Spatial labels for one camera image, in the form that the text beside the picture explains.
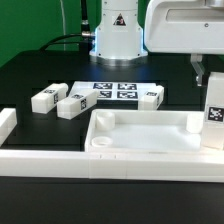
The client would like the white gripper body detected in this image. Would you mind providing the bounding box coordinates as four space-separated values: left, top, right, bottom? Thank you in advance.
144 0 224 55

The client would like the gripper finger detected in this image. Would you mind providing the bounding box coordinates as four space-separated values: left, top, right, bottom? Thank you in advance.
190 54 205 86

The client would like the white desk top tray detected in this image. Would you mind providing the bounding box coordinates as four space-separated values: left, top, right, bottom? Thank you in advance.
84 109 224 154

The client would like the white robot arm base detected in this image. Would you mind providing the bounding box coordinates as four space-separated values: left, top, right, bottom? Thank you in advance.
89 0 148 66

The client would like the white left fence block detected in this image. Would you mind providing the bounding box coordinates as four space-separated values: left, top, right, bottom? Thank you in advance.
0 108 17 146

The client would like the white front fence bar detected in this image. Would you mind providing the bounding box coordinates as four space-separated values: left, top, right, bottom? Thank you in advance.
0 149 224 183

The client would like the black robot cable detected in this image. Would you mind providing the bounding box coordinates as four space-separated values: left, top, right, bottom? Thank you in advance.
39 0 98 52

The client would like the white marker base plate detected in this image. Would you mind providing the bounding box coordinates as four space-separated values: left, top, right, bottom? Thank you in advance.
69 81 156 101

